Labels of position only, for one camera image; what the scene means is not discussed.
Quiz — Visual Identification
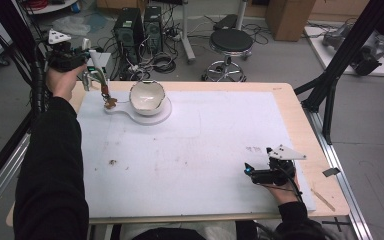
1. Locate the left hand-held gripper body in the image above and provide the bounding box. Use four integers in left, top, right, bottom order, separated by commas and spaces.
45, 28, 90, 73

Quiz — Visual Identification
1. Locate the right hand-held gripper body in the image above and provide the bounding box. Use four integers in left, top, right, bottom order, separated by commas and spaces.
251, 143, 308, 187

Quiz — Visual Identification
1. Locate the white hook stand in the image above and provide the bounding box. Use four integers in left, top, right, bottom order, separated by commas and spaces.
87, 49, 173, 127

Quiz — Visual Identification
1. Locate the person's right hand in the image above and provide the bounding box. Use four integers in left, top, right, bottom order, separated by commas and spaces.
262, 173, 303, 206

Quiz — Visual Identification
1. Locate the person's left hand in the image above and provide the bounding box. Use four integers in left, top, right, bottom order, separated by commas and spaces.
45, 63, 88, 103

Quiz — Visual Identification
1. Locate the white box device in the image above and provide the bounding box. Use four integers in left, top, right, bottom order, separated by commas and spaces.
86, 52, 113, 75

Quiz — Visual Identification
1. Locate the clear plastic bag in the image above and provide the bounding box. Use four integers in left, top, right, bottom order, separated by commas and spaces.
50, 14, 92, 37

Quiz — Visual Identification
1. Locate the large black computer tower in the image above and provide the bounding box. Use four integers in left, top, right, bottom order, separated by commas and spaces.
112, 7, 145, 66

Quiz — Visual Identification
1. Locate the round white table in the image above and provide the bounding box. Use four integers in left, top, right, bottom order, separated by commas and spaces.
21, 0, 80, 16

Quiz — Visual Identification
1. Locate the thin wooden stick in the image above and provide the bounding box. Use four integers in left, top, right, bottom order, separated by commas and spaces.
310, 188, 337, 213

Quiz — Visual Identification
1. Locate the small grey card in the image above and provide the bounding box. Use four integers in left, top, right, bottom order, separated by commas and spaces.
322, 167, 342, 178

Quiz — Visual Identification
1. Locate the white mat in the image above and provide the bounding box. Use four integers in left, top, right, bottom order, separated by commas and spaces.
75, 90, 318, 220

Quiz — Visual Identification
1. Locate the slim black computer tower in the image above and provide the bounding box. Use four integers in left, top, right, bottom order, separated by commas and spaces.
143, 4, 164, 55

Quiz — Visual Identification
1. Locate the white bowl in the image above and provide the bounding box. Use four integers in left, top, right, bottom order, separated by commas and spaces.
128, 79, 167, 117

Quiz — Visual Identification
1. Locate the wooden table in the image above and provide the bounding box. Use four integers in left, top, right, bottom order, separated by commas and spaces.
5, 80, 351, 228

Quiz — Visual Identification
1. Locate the person's lap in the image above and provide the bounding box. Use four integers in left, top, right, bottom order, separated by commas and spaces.
114, 221, 278, 240

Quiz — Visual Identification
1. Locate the white desk leg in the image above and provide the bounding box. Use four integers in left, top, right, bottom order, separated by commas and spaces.
234, 0, 250, 31
178, 0, 197, 65

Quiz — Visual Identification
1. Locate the black round stool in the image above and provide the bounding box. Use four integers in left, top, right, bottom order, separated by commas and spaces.
201, 27, 255, 83

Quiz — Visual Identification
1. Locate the white floor board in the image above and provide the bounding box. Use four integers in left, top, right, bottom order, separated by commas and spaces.
303, 24, 384, 79

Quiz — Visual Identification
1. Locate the black foot pedal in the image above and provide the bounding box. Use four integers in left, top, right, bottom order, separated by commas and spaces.
212, 13, 239, 32

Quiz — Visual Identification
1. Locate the black device on board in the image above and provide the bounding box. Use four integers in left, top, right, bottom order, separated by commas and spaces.
352, 32, 384, 77

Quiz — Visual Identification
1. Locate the grey device on board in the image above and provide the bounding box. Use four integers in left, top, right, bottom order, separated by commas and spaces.
321, 22, 352, 48

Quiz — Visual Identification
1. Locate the brown cardboard box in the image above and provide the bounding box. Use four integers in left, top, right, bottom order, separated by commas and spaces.
265, 0, 317, 42

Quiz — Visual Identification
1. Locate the right hand-held gripper cable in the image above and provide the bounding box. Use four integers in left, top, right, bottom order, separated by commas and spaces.
278, 165, 305, 205

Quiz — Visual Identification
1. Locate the hand-held gripper cable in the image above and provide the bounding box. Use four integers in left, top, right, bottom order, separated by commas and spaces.
278, 165, 305, 205
29, 39, 54, 117

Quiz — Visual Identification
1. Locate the left hand-held gripper cable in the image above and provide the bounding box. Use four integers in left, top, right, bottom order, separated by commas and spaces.
29, 39, 54, 117

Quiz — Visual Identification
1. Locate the black frame with cables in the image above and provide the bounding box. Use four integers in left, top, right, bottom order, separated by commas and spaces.
0, 0, 78, 198

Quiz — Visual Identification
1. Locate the coil of black cables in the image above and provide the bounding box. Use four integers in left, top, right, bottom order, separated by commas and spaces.
151, 52, 178, 75

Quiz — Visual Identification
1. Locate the black frame with slanted brace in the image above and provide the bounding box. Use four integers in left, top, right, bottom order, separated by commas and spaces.
294, 0, 384, 146

